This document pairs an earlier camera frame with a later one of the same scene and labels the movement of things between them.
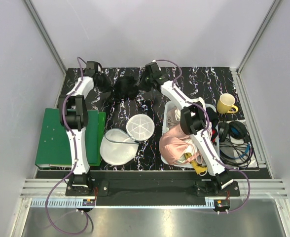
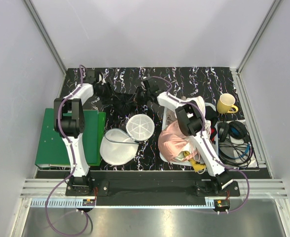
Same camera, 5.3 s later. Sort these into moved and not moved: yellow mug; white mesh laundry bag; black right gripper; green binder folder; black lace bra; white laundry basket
Moved: black right gripper; black lace bra
Not moved: white mesh laundry bag; white laundry basket; yellow mug; green binder folder
